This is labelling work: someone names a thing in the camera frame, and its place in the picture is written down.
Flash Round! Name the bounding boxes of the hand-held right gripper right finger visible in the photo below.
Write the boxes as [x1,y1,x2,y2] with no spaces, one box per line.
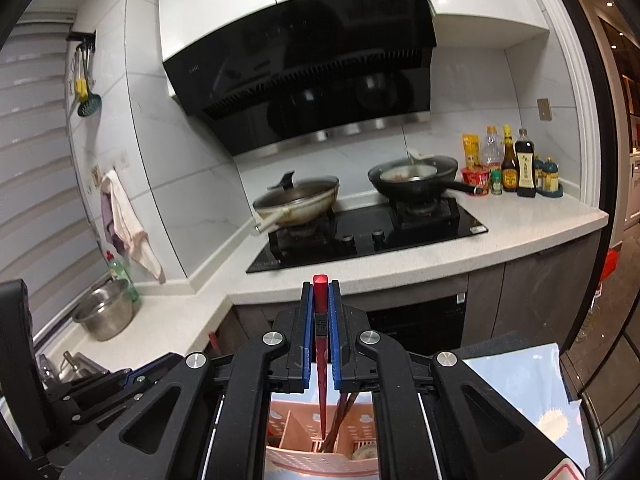
[326,279,567,480]

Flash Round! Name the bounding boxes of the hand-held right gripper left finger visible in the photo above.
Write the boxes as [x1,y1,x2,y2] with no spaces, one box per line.
[60,281,316,480]

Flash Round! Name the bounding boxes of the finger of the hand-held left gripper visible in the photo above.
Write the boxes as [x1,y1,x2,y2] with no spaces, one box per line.
[74,354,187,427]
[49,367,147,404]

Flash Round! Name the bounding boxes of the bright red chopstick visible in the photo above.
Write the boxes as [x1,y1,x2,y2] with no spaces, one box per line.
[312,274,332,438]

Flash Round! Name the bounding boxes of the brown chopstick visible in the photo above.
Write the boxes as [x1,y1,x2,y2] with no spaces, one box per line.
[331,393,360,455]

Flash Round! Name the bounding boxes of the pink perforated utensil holder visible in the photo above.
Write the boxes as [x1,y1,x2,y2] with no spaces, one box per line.
[264,394,381,480]

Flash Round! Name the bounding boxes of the steel faucet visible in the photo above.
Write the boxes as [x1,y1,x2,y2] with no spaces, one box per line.
[37,350,109,387]

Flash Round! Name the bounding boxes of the steel pot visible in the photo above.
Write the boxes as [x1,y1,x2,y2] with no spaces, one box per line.
[72,279,135,342]

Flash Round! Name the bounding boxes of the black built-in appliance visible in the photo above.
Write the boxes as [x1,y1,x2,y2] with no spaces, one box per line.
[364,291,469,357]

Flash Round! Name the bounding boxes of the black gas stove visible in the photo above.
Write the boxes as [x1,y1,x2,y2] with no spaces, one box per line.
[245,197,490,275]

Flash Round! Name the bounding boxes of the green dish soap bottle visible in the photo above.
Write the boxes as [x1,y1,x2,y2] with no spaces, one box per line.
[106,250,140,304]

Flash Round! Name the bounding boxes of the beige frying pan with lid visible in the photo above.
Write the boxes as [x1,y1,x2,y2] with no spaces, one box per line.
[251,171,341,237]

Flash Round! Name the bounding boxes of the white hanging towel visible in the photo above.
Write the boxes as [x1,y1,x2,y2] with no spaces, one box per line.
[102,169,166,284]

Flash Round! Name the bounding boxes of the black wok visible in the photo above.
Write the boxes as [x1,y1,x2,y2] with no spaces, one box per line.
[367,152,489,202]

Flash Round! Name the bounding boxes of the blue printed tablecloth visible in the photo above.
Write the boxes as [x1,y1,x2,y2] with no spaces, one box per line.
[461,342,588,472]

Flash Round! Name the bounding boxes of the white window blinds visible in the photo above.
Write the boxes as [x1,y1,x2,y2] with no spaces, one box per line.
[0,12,109,341]

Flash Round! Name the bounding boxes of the dark kitchen cabinet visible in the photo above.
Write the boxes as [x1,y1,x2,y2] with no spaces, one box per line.
[467,232,604,352]

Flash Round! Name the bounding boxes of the red instant noodle cup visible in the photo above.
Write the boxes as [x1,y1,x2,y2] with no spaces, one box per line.
[461,166,491,197]

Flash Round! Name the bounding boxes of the yellow packet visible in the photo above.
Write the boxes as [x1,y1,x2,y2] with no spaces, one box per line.
[462,133,481,171]

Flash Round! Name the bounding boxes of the brown sauce bottle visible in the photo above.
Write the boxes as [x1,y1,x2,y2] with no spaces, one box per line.
[501,125,520,193]

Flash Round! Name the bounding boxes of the clear plastic bottle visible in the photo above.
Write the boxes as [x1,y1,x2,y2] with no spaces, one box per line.
[480,126,503,172]

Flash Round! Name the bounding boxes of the dark soy sauce bottle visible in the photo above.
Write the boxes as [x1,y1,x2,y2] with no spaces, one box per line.
[515,128,537,198]

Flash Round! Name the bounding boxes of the blue condiment jar set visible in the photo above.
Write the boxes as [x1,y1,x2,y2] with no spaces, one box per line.
[532,156,564,199]

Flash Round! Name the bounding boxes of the black range hood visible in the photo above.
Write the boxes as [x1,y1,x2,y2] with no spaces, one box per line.
[159,0,437,159]

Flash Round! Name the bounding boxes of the green slotted spatula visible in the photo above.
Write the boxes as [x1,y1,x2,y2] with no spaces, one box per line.
[76,45,103,119]

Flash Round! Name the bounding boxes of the red plastic bag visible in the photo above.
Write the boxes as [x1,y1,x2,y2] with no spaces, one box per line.
[597,247,619,292]

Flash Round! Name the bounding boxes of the yellow handled utensil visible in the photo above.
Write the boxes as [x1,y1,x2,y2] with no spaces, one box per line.
[75,47,89,102]

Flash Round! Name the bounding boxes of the black wall utensil rack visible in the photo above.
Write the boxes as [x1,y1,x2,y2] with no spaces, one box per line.
[66,30,99,52]

